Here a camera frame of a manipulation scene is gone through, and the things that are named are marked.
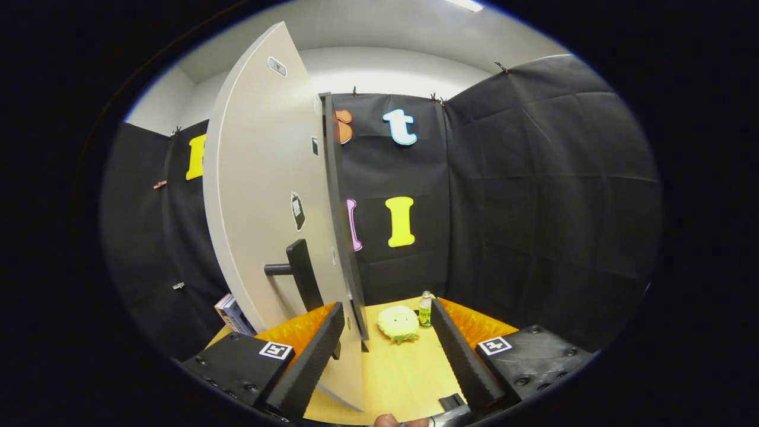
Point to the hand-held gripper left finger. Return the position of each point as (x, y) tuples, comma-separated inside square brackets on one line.
[(311, 362)]

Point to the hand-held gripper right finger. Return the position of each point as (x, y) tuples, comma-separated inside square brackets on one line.
[(459, 356)]

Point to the dark grey shoe cabinet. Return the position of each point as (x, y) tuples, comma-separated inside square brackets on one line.
[(335, 178)]

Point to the beige shoe cabinet door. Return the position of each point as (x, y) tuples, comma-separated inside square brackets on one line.
[(255, 178)]

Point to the dark grey device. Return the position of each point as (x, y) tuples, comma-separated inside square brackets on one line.
[(452, 402)]

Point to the green drink bottle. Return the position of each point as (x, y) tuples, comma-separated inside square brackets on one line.
[(425, 311)]

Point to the yellow plush toy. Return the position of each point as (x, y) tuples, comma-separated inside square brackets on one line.
[(398, 323)]

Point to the blue cover book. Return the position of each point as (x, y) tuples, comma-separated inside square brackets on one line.
[(242, 320)]

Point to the white spine book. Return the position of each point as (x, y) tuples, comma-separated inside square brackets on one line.
[(222, 308)]

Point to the black backdrop cloth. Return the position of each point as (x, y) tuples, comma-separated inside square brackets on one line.
[(533, 207)]

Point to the ceiling light panel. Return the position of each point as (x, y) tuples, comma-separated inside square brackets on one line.
[(465, 5)]

